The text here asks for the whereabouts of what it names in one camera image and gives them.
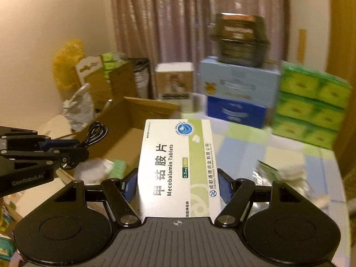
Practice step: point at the crumpled white plastic bag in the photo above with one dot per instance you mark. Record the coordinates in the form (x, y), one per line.
(79, 110)

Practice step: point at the brown cardboard box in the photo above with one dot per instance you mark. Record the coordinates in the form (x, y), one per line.
(125, 120)

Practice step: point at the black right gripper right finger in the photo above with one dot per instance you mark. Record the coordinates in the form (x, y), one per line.
(236, 195)

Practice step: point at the plaid tablecloth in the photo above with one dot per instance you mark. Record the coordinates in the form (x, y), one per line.
(238, 149)

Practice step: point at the green medicine box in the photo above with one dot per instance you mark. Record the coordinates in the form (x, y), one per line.
(118, 169)

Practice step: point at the clear plastic tray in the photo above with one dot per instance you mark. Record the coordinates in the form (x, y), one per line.
(302, 187)

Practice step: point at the silver green foil pouch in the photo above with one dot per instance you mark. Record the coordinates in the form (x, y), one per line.
(264, 174)

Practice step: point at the green tissue pack stack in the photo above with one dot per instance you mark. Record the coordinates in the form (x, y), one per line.
(310, 106)

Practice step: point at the small green tissue packs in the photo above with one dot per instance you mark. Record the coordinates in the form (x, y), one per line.
(112, 61)

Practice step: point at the light blue carton box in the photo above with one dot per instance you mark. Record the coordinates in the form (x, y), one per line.
(250, 85)

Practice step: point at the white photo printed box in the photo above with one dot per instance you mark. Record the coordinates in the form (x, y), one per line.
(174, 84)

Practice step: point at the dark blue milk carton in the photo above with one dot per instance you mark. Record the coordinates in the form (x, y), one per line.
(236, 111)

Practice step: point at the pink shiny curtain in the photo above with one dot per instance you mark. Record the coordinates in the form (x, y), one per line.
(179, 30)

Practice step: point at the black food container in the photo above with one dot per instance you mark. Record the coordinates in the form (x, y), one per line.
(241, 39)

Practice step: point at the white plastic spoon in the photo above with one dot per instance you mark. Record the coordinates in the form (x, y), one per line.
(321, 201)

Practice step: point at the white green mecobalamin tablet box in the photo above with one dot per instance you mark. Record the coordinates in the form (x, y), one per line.
(177, 171)

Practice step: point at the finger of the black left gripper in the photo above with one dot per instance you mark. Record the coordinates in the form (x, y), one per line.
(58, 143)
(67, 158)

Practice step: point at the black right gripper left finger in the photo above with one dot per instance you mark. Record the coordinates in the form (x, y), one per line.
(119, 193)

